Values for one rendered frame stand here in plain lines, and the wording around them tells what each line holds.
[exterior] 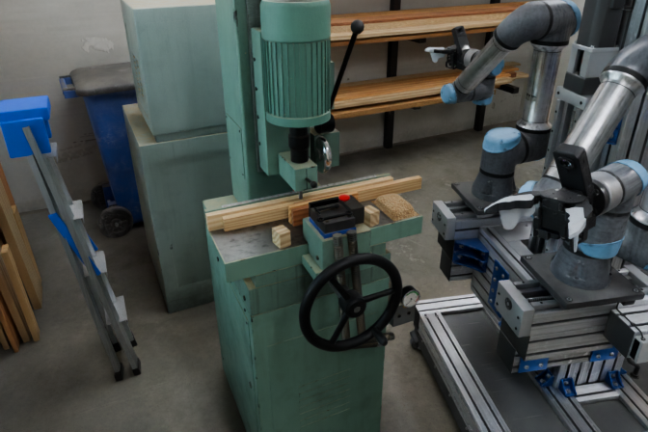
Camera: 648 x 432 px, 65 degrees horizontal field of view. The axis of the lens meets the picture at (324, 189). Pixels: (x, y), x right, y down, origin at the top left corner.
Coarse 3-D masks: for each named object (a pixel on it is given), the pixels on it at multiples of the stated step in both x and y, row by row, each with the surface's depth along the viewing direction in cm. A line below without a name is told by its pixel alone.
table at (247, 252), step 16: (272, 224) 147; (288, 224) 147; (384, 224) 147; (400, 224) 149; (416, 224) 152; (208, 240) 147; (224, 240) 140; (240, 240) 139; (256, 240) 139; (272, 240) 139; (304, 240) 139; (384, 240) 149; (224, 256) 132; (240, 256) 132; (256, 256) 133; (272, 256) 135; (288, 256) 137; (304, 256) 138; (224, 272) 132; (240, 272) 132; (256, 272) 135; (320, 272) 131
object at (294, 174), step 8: (280, 152) 151; (288, 152) 151; (280, 160) 151; (288, 160) 146; (280, 168) 152; (288, 168) 145; (296, 168) 141; (304, 168) 141; (312, 168) 142; (288, 176) 146; (296, 176) 141; (304, 176) 142; (312, 176) 144; (296, 184) 142; (304, 184) 143
